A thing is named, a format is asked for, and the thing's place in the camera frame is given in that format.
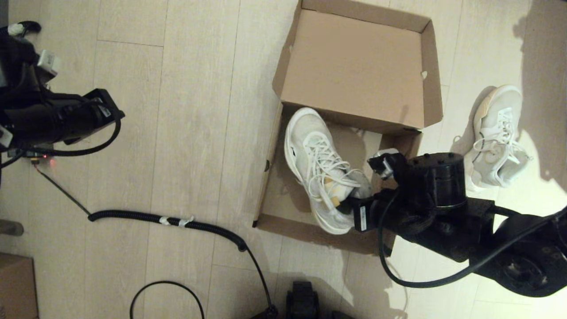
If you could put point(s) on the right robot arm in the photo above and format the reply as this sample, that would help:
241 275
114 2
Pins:
443 186

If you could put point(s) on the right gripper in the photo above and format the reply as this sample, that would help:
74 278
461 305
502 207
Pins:
381 212

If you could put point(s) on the grey furniture foot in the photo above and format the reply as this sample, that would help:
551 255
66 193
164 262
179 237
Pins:
11 227

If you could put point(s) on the dark grey panel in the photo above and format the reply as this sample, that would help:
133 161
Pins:
3 11

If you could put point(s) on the brown cardboard carton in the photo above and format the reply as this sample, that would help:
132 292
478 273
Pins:
15 288

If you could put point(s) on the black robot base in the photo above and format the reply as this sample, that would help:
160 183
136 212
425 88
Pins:
303 301

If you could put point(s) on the brown cardboard shoe box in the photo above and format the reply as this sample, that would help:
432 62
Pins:
354 66

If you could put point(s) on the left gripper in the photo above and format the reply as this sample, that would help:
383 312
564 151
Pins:
66 119

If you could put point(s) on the white lace-up sneaker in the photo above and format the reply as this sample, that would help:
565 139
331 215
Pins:
496 133
310 146

